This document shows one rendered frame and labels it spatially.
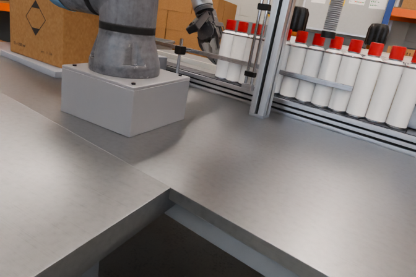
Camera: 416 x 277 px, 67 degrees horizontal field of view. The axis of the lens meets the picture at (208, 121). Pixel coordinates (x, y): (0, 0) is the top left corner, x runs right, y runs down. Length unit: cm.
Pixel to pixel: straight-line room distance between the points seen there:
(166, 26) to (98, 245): 438
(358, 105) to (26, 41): 107
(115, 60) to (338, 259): 50
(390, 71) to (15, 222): 86
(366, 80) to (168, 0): 396
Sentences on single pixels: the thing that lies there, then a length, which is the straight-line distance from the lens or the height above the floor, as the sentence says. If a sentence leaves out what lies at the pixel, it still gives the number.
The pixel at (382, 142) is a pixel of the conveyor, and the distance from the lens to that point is 94.
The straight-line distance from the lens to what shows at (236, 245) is 48.
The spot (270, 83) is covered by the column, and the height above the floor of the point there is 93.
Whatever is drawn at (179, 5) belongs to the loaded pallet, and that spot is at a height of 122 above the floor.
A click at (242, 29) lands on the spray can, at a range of 109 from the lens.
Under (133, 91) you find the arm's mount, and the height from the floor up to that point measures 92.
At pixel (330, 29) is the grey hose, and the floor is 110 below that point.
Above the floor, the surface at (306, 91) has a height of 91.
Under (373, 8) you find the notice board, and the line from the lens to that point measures 524.
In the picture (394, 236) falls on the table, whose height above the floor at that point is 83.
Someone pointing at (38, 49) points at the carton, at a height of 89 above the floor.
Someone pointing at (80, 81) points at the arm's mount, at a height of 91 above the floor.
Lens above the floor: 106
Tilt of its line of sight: 17 degrees down
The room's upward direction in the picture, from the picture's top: 10 degrees clockwise
